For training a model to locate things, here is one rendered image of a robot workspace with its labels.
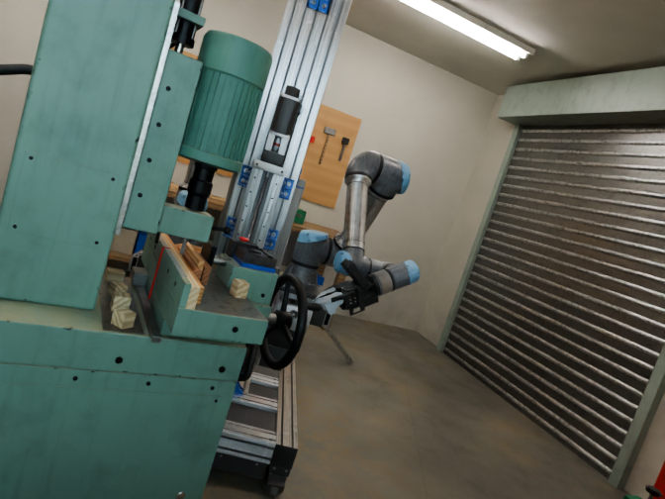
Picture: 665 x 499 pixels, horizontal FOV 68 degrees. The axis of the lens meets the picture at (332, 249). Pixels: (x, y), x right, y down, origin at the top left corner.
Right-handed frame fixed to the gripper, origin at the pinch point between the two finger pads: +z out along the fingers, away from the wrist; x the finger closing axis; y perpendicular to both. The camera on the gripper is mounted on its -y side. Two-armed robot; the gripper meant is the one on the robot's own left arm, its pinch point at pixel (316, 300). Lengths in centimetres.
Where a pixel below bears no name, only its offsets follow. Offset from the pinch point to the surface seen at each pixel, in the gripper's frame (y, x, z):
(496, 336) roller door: 182, 168, -221
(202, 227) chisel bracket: -30.1, 2.0, 26.1
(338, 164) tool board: 29, 305, -160
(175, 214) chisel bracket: -35.2, 2.1, 31.6
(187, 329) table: -16.4, -23.6, 38.4
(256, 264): -16.2, 0.7, 14.7
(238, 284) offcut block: -16.4, -9.1, 22.7
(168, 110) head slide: -60, -1, 27
